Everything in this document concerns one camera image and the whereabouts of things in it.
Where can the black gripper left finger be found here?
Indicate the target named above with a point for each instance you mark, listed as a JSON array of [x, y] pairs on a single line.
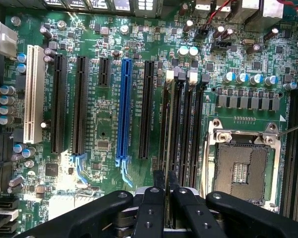
[[89, 218]]

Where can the metal rear port block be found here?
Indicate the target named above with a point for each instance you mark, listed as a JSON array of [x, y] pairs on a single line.
[[263, 12]]

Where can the green motherboard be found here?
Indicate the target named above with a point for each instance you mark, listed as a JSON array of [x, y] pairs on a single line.
[[106, 119]]

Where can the white power connector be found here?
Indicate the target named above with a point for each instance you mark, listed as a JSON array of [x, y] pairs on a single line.
[[5, 39]]

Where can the black SATA port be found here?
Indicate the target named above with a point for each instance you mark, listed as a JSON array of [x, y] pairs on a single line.
[[6, 226], [7, 203]]

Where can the silver blue-topped capacitor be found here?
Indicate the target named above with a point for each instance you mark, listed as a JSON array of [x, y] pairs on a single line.
[[289, 86], [255, 79], [270, 80], [242, 78], [182, 51], [229, 77], [193, 51]]

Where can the short black expansion slot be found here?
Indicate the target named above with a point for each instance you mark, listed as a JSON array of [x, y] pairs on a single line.
[[104, 72]]

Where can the long black expansion slot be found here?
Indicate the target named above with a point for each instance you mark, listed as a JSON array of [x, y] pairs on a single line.
[[80, 106], [146, 109], [58, 104]]

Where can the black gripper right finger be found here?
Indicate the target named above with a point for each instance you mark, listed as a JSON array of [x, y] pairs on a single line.
[[250, 215]]

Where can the black fan header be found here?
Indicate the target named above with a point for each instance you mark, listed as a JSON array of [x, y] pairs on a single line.
[[202, 34]]

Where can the blue expansion slot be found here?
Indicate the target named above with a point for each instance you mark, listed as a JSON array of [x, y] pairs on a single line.
[[124, 109]]

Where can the CPU socket with metal frame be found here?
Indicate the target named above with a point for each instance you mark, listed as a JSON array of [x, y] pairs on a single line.
[[241, 158]]

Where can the thin metal locking lever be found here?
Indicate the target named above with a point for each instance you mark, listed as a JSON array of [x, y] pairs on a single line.
[[294, 127]]

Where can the white PCI expansion slot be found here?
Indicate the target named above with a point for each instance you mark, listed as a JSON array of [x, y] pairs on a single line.
[[32, 96]]

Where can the white SATA port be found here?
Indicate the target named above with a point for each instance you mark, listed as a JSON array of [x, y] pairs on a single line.
[[5, 217]]

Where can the RAM slot with black latch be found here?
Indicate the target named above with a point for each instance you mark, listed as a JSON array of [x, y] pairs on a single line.
[[176, 124], [198, 129]]

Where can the RAM slot with white latch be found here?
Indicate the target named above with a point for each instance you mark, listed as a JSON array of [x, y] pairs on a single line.
[[163, 119], [187, 129]]

